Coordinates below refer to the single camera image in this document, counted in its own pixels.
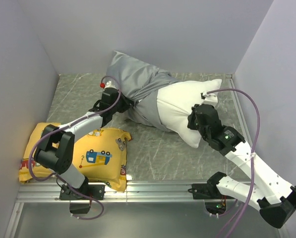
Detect grey pillowcase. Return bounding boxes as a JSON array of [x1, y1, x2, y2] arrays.
[[106, 51, 179, 132]]

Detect white pillow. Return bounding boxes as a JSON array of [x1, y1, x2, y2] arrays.
[[157, 79, 222, 148]]

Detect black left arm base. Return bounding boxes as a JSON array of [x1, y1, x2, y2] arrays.
[[59, 182, 106, 215]]

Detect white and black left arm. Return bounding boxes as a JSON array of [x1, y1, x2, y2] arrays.
[[29, 87, 134, 199]]

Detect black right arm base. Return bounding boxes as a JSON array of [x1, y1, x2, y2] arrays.
[[187, 183, 238, 218]]

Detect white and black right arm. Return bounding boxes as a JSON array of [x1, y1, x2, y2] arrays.
[[187, 104, 296, 229]]

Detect yellow cartoon print pillow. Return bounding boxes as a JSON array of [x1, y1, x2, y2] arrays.
[[18, 122, 132, 192]]

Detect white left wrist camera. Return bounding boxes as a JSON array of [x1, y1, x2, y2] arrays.
[[100, 80, 117, 90]]

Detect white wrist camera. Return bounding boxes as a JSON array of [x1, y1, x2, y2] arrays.
[[100, 80, 117, 90], [201, 92, 218, 107]]

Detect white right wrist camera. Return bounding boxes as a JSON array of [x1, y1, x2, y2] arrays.
[[201, 92, 218, 107]]

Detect aluminium right side rail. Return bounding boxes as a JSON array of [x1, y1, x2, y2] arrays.
[[226, 73, 257, 154]]

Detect aluminium rail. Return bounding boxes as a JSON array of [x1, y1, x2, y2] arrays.
[[226, 73, 257, 154], [15, 180, 262, 204]]

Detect aluminium front rail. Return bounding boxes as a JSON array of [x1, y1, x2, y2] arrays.
[[15, 180, 262, 204]]

